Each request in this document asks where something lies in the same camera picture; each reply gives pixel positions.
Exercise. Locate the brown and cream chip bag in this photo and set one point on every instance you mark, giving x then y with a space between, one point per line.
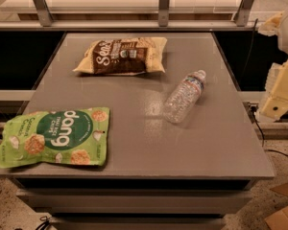
124 56

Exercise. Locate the clear plastic water bottle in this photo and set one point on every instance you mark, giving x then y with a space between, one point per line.
183 98

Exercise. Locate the green rice chip bag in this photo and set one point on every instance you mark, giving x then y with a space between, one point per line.
70 137

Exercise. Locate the metal frame railing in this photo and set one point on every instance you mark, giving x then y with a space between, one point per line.
133 15

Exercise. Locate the cardboard box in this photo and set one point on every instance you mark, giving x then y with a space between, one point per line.
279 219

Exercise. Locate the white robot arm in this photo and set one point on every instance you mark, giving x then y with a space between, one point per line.
277 25

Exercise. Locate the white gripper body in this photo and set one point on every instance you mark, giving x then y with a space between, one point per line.
276 102

